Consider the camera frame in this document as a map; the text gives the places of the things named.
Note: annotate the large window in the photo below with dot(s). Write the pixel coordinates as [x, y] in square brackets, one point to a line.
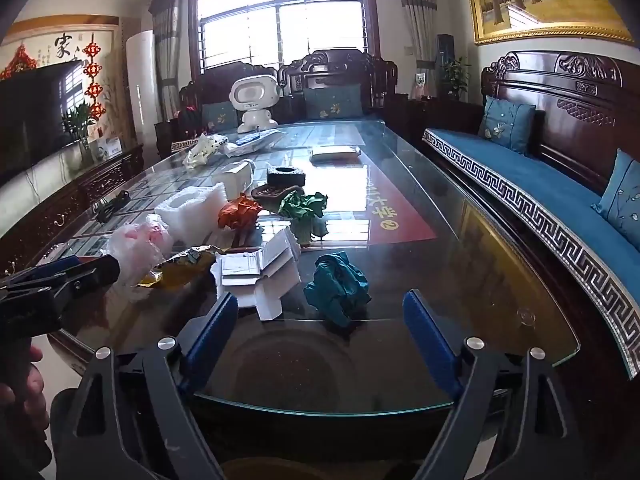
[274, 33]

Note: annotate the left striped curtain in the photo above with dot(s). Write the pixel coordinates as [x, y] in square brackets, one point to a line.
[166, 31]

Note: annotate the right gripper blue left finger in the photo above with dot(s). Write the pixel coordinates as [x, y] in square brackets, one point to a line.
[202, 341]

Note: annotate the teal pillow left armchair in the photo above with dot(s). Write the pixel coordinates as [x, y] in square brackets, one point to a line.
[219, 117]

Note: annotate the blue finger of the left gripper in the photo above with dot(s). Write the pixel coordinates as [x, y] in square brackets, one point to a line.
[84, 279]
[47, 270]

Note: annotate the white robot toy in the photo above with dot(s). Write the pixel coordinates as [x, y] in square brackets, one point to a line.
[254, 96]

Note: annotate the white foam packing block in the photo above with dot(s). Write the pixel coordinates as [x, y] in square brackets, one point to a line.
[192, 214]

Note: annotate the wooden tv cabinet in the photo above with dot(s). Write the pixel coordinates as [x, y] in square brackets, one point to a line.
[35, 231]

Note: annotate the gold framed tree painting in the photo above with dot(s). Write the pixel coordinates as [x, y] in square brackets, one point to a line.
[508, 20]

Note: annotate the black television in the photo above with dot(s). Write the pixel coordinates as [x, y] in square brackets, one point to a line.
[32, 107]

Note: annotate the black foam square block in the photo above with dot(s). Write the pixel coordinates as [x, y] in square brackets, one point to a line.
[285, 177]

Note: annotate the green paper ball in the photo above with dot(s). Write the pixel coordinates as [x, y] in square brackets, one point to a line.
[305, 212]

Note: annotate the teal pillow right armchair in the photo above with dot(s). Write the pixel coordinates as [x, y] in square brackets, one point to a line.
[340, 102]

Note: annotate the teal pillow near bench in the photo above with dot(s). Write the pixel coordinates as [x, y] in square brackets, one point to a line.
[620, 202]

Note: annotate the white foam bottle block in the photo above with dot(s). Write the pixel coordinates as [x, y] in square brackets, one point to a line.
[236, 178]

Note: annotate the teal pillow bench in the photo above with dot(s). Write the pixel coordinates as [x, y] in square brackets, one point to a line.
[620, 202]
[507, 124]

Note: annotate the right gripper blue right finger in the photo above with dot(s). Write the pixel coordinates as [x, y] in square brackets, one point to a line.
[439, 340]

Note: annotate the teal pillow armchair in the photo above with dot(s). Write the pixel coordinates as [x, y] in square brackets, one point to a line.
[340, 102]
[219, 117]

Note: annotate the person left hand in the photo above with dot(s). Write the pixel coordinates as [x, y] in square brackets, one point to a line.
[24, 415]

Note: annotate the long wooden sofa bench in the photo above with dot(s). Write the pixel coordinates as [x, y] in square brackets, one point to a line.
[587, 108]

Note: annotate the brown carved wooden tray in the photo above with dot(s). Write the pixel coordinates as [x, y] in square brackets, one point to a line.
[270, 197]

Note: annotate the red chinese knot hanging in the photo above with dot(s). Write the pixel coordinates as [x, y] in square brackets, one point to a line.
[94, 89]

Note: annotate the teal paper ball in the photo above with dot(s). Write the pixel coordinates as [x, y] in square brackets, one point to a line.
[338, 289]

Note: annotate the carved wooden double armchair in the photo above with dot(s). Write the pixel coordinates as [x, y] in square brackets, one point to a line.
[374, 78]

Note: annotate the white spotted plastic bag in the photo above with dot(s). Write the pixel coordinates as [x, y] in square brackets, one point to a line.
[203, 150]

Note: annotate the white standing air conditioner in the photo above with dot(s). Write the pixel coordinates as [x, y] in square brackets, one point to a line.
[145, 106]

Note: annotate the orange paper ball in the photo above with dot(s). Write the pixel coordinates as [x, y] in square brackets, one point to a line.
[239, 214]

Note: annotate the teal pillow far bench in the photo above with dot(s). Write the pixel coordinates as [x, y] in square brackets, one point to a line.
[507, 124]

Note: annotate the green plant by tv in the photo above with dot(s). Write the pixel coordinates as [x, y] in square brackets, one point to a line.
[76, 122]

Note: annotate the striped curtain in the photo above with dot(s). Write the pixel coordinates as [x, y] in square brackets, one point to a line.
[166, 31]
[421, 17]

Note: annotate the blue bench cushion mat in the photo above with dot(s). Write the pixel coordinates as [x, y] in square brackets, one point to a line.
[526, 183]

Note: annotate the right striped curtain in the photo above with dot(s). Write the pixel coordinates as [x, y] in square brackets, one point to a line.
[421, 17]

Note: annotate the potted green plant corner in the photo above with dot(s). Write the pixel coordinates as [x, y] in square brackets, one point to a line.
[456, 77]

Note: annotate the yellow snack wrapper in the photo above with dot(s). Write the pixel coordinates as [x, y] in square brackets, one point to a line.
[181, 269]

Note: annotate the white blue wipes pack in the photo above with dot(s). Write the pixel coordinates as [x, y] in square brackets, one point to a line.
[254, 142]

